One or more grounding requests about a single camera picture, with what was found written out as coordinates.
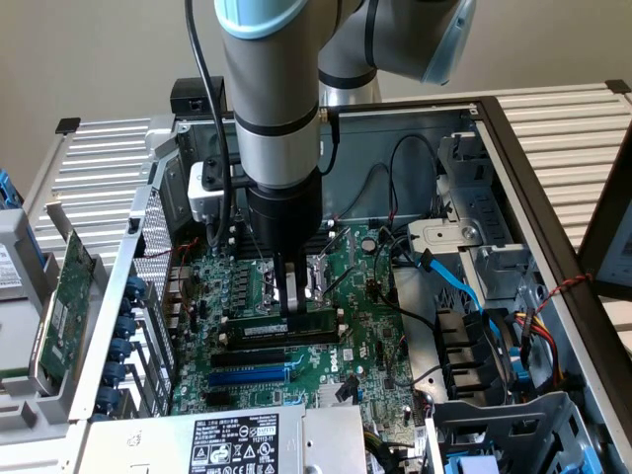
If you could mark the open grey PC case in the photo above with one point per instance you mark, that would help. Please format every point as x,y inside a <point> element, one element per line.
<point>365,143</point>

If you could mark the green expansion card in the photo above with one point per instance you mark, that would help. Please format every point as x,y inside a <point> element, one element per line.
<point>69,306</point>

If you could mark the black table end cap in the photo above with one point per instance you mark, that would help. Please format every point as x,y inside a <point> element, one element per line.
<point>68,126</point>
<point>618,86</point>

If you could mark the short black expansion slot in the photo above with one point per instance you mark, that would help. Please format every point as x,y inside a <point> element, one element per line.
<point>217,400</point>

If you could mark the black box with port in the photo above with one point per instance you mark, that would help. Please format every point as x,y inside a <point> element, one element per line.
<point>190,94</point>

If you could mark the blue plastic latch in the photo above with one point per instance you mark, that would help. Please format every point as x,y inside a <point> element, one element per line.
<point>521,370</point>

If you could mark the black RAM stick white label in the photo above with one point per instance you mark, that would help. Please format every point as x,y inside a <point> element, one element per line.
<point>261,332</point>

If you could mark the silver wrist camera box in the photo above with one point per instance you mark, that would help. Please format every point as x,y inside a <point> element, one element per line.
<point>202,197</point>

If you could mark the black case latch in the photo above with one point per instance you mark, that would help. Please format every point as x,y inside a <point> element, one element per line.
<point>133,224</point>

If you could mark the grey plastic parts rack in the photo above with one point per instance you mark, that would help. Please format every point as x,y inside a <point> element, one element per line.
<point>29,410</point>

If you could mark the blue plastic drive tray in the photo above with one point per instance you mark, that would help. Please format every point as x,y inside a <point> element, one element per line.
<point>469,465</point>

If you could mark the silver power supply with label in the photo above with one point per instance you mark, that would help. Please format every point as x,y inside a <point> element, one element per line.
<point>148,444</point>

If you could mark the blue card retention clip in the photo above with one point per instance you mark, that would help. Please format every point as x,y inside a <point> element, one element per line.
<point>116,372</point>
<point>120,349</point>
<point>107,399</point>
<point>124,328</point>
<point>135,287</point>

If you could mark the silver disk bay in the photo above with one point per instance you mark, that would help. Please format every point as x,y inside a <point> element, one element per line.
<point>439,234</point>

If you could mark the black fan shroud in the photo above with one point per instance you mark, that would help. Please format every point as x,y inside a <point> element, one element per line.
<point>459,340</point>

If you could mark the silver CPU socket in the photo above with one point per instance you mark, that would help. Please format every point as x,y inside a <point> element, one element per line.
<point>266,291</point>

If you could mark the green Dell motherboard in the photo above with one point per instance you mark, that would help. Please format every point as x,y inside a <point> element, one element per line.
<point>360,316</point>

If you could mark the thin metal locking lever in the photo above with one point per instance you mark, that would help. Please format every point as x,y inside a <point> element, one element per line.
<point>339,283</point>

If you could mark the long black expansion slot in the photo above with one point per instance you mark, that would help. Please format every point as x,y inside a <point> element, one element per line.
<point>247,359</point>

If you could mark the grey disk cage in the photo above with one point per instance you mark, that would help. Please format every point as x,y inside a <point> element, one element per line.
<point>494,419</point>

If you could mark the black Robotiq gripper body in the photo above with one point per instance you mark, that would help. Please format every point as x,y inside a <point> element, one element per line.
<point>284,217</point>

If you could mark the long blue expansion slot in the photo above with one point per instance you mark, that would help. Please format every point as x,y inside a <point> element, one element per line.
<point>247,377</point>

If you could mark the silver chipset heatsink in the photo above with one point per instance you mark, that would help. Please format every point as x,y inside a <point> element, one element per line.
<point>328,395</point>

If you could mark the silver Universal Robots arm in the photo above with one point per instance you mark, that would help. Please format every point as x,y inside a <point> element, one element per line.
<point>266,74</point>

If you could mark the blue plastic bracket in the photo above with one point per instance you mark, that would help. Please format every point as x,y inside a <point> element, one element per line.
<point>7,190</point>

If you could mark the round coin battery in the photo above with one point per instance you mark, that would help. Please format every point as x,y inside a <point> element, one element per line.
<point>369,244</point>

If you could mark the silver hard disk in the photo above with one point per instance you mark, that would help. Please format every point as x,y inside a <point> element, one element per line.
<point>9,271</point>
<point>17,336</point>

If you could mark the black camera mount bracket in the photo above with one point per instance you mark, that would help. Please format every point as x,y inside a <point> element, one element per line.
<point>217,173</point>

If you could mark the silver rear port block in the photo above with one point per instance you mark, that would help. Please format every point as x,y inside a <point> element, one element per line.
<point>177,286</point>

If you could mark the black framed monitor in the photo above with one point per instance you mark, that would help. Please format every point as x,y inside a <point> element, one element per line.
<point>590,247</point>

